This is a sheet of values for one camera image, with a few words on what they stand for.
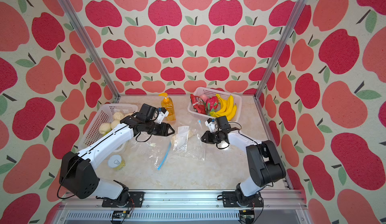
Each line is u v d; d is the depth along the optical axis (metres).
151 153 0.89
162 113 0.75
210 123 0.86
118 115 1.01
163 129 0.72
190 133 0.95
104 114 1.02
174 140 0.88
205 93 1.15
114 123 0.95
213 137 0.80
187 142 0.91
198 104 1.01
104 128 0.94
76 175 0.42
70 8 0.75
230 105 1.02
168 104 0.92
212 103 1.05
